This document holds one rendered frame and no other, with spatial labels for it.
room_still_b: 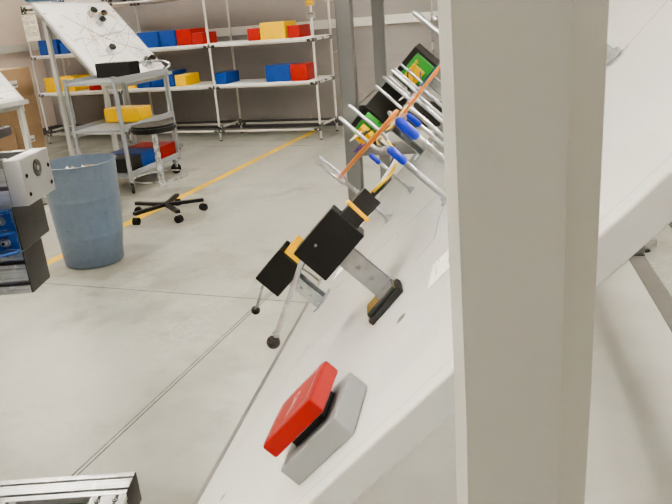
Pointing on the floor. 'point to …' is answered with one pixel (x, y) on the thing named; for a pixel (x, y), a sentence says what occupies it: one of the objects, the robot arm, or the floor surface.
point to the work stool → (160, 172)
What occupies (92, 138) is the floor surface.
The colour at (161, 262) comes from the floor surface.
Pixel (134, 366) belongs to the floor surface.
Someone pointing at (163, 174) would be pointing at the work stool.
